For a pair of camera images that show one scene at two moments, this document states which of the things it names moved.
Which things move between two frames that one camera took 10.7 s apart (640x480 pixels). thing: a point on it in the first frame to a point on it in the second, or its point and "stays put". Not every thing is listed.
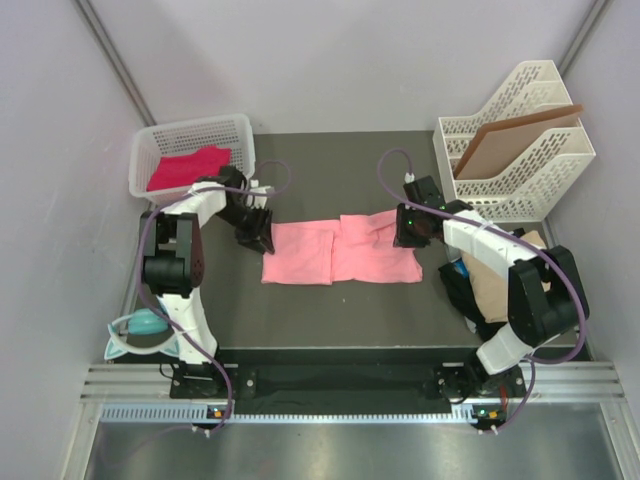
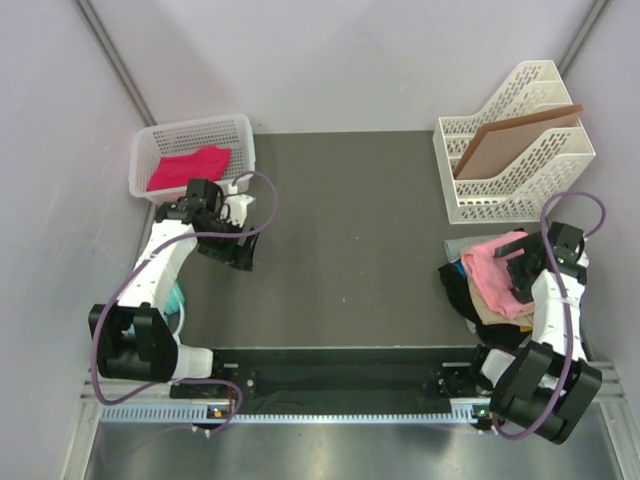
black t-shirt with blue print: (453, 275) stays put
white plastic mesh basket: (152, 142) stays put
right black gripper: (402, 239) to (521, 287)
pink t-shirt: (357, 249) to (491, 273)
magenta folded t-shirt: (177, 171) stays put
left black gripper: (260, 235) to (234, 255)
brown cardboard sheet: (498, 145) stays put
